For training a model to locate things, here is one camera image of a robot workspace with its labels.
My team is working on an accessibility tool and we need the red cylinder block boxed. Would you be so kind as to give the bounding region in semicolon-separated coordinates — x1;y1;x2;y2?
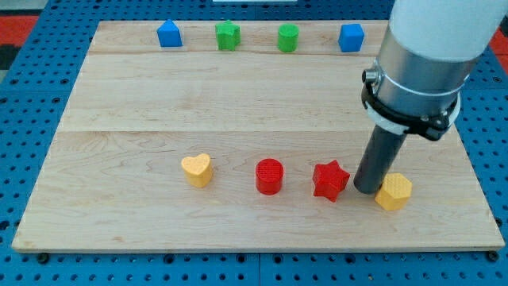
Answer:
255;158;284;195

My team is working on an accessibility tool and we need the blue cube block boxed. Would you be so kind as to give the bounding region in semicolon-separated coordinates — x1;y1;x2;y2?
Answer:
338;23;364;52

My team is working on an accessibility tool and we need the yellow hexagon block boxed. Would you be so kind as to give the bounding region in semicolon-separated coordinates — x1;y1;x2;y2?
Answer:
375;173;413;211

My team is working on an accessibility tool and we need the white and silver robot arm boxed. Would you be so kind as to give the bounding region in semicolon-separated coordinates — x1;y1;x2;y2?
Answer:
361;0;507;141

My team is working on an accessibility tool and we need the light wooden board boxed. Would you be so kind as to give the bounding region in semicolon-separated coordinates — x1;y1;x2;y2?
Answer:
12;21;505;253

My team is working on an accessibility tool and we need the red star block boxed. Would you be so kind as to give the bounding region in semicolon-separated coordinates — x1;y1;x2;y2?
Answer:
312;160;350;203

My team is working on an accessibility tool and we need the blue triangle block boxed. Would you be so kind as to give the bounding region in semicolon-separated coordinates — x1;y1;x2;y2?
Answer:
156;19;183;48

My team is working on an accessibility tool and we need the green star block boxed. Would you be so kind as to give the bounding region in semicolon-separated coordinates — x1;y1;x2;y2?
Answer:
215;20;241;51

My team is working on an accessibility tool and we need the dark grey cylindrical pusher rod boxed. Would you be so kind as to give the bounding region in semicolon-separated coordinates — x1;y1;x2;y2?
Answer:
353;126;406;195

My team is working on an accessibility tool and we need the green cylinder block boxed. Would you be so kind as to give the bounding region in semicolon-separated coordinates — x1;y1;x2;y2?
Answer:
277;23;299;52

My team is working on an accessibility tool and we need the yellow heart block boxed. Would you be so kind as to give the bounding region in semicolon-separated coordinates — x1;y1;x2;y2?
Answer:
181;153;213;188

